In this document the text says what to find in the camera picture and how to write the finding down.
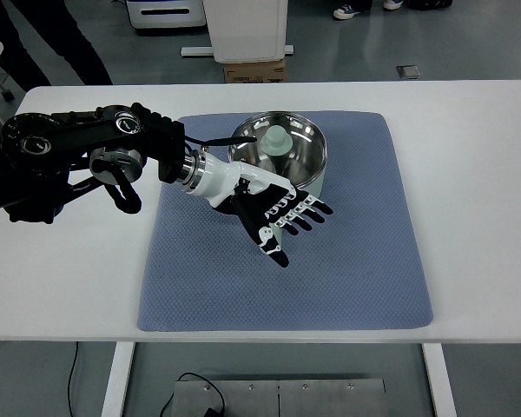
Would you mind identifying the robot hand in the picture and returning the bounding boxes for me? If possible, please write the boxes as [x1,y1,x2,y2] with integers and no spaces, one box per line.
[198,150,334,268]

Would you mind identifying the glass lid with green knob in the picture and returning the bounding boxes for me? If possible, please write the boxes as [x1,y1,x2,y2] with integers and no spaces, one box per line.
[228,110,330,188]

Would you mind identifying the green pot with handle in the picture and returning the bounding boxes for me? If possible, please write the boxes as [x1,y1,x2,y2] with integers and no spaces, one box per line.
[228,110,330,248]

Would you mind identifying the cardboard box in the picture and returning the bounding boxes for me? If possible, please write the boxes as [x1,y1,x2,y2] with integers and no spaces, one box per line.
[222,58,287,84]

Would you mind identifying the blue textured mat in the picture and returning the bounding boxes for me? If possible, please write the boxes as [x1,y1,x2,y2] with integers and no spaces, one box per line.
[136,111,434,333]

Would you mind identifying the white cabinet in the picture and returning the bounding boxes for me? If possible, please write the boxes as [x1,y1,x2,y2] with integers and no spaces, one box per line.
[181,0,295,64]

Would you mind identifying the white device with black slot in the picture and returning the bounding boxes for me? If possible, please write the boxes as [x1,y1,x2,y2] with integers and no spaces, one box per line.
[124,0,208,30]

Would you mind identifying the white table leg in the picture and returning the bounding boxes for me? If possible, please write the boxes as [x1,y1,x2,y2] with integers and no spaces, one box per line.
[100,341,136,417]
[420,343,458,417]

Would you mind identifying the grey metal plate with screws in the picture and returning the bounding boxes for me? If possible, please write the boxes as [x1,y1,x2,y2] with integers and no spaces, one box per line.
[173,378,387,417]

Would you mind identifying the black cable with adapter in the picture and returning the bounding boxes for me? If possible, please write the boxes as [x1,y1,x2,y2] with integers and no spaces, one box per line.
[158,371,228,417]

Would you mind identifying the thin black cable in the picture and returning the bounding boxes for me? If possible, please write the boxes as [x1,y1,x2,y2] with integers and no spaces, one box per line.
[67,341,80,417]

